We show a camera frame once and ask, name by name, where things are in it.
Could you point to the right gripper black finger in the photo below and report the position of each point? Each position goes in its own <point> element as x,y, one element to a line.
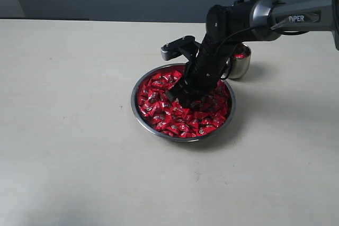
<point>188,99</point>
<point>175,91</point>

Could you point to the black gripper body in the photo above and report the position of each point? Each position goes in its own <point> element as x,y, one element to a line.
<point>202,75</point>

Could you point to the red candy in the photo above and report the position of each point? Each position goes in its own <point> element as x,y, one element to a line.
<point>240,56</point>

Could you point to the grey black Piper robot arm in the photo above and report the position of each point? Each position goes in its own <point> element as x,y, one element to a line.
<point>227,27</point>

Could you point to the pile of red wrapped candies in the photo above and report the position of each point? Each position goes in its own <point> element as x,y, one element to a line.
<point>172,120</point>

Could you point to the small steel cup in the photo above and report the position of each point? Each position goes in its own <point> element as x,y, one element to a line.
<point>237,68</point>

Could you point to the round steel bowl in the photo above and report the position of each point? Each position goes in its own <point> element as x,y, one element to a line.
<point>182,137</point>

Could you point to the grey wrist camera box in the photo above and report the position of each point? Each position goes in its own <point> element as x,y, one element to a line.
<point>185,46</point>

